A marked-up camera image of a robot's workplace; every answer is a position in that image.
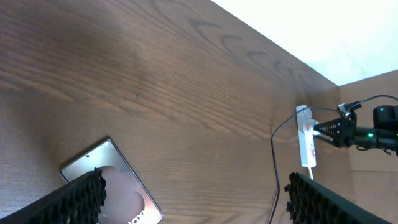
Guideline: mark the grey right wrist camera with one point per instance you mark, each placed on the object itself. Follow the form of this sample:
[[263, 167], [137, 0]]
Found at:
[[344, 109]]

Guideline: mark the white power strip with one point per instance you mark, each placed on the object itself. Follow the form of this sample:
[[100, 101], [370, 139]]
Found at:
[[306, 135]]

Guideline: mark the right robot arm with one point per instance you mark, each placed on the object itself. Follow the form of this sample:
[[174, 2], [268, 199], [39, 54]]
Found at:
[[382, 135]]

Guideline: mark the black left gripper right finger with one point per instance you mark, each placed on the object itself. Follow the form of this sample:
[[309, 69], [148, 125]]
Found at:
[[311, 203]]

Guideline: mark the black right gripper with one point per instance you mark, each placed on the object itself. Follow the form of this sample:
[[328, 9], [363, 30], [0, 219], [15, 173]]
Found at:
[[339, 132]]

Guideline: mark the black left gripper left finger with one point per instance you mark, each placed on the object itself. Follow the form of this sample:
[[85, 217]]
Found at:
[[79, 201]]

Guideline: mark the brown cardboard panel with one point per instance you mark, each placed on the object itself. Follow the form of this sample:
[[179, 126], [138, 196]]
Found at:
[[374, 172]]

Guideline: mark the bronze Galaxy smartphone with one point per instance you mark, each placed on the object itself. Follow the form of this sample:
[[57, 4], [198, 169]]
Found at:
[[127, 200]]

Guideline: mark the white charger plug adapter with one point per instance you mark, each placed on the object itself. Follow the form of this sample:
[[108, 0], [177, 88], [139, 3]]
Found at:
[[303, 113]]

